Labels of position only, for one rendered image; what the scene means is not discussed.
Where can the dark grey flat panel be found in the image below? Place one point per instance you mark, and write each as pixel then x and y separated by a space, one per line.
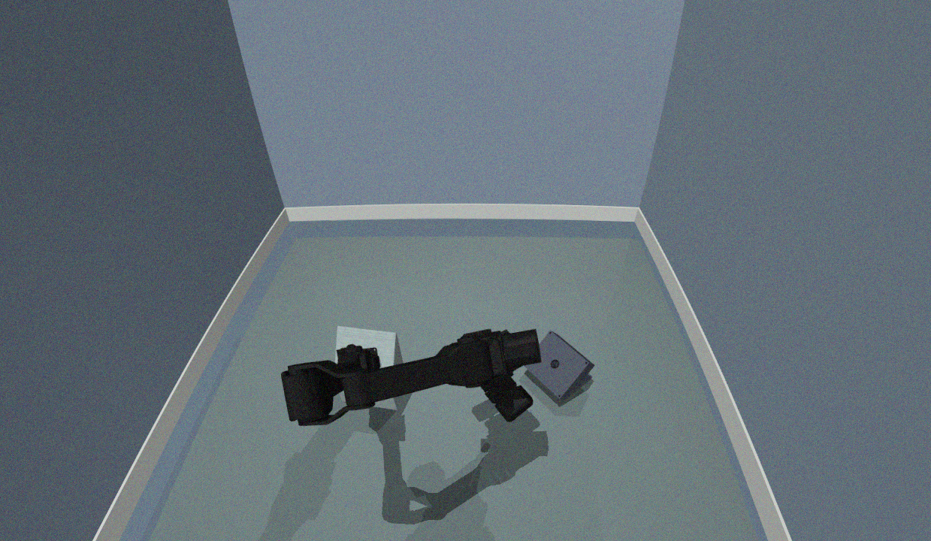
pixel 563 370

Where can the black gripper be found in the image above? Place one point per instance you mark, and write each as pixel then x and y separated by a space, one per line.
pixel 510 400

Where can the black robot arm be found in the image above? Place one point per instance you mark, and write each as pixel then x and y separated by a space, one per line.
pixel 477 359

